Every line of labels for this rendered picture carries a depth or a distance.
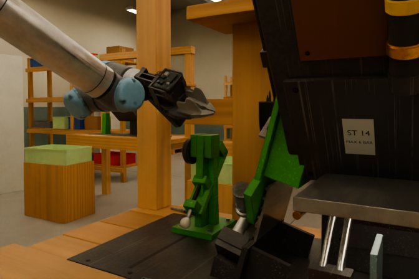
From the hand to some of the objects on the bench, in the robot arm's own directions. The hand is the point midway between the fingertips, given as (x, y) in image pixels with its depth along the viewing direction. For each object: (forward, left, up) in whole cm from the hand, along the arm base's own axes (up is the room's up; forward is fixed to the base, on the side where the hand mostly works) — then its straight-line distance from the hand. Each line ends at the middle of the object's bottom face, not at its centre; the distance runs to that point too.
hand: (211, 113), depth 85 cm
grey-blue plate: (-17, -36, -33) cm, 52 cm away
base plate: (-1, -28, -36) cm, 45 cm away
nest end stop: (-10, -9, -31) cm, 34 cm away
